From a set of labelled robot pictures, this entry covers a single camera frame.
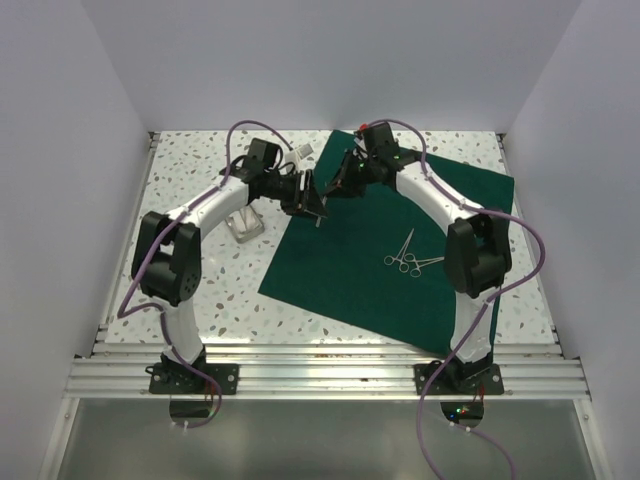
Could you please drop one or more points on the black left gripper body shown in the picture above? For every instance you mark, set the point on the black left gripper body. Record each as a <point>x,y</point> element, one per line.
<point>285,188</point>

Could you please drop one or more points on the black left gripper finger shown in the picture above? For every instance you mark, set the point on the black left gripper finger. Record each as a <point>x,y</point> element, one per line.
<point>302,212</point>
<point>309,197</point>

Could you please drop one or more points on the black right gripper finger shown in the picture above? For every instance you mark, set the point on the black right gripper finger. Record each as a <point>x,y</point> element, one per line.
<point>345,173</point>
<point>344,191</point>

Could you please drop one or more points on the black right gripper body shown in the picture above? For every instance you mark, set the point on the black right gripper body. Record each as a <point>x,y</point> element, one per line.
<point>365,173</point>

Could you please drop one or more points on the stainless steel tray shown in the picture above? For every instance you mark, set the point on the stainless steel tray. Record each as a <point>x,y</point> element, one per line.
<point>245,224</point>

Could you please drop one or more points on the dark green surgical cloth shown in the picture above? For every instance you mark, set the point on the dark green surgical cloth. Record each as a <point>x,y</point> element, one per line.
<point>330,283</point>

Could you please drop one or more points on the steel hemostat forceps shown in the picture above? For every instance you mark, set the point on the steel hemostat forceps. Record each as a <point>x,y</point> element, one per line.
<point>415,265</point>
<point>403,259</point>

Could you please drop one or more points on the curved-tip steel tweezers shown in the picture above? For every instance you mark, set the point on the curved-tip steel tweezers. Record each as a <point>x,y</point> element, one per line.
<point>320,218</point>

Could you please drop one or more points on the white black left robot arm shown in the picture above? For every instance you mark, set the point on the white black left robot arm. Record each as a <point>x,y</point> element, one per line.
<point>167,264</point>

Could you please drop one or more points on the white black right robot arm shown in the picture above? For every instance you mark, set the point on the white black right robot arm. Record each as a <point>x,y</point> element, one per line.
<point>476,257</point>

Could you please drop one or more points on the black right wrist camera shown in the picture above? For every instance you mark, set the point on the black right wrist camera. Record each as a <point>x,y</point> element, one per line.
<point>378,139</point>

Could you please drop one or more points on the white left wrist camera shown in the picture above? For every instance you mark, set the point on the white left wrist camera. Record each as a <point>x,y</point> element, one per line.
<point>296,155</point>

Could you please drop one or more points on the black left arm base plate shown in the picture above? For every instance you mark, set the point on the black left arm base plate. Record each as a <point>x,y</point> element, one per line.
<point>177,380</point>

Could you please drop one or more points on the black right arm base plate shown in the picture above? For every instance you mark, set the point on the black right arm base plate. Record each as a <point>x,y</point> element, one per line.
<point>450,381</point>

